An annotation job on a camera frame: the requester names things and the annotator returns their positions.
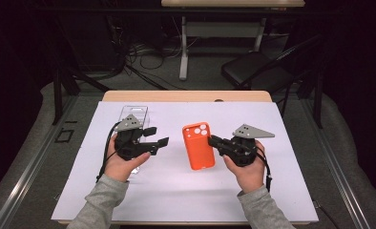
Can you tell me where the right hand-held gripper black cable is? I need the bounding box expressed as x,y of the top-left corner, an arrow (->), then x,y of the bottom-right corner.
255,146 -> 273,194

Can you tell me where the left hand-held gripper black cable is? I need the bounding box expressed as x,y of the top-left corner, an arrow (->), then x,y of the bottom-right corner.
95,121 -> 122,184

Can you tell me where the hand-held gripper black cable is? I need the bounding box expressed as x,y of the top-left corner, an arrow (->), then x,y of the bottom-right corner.
95,121 -> 122,184
255,146 -> 273,194

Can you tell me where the black metal stand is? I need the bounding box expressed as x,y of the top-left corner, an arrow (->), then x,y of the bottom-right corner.
299,68 -> 324,130
52,65 -> 112,126

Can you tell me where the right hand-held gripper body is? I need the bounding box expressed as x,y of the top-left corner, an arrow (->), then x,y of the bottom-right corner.
219,123 -> 276,168

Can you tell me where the bundle of floor cables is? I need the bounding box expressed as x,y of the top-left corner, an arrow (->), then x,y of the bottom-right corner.
106,15 -> 203,92

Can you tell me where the person's right hand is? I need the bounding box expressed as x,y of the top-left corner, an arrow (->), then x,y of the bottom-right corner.
222,139 -> 267,195

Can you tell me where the thin black cable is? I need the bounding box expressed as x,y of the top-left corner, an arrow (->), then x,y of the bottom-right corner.
313,199 -> 341,229

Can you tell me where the black folding chair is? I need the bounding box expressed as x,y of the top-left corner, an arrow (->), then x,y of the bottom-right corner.
220,33 -> 324,118

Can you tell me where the clear plastic tray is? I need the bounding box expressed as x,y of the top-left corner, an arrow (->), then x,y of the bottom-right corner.
117,105 -> 151,176

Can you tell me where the orange phone case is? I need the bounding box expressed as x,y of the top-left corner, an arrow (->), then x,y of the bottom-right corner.
181,121 -> 217,172

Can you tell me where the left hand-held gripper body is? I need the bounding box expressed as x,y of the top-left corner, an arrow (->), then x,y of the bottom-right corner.
114,114 -> 161,162

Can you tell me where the white-legged desk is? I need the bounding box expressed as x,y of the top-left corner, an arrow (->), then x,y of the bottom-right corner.
160,0 -> 305,81

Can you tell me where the person's left hand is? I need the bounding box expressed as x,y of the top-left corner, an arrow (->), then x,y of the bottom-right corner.
103,133 -> 153,183

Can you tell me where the white table mat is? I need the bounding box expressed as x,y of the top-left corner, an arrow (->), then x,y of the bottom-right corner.
51,100 -> 320,223

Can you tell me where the aluminium floor rail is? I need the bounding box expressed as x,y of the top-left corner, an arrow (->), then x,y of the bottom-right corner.
0,94 -> 79,229
299,97 -> 373,229

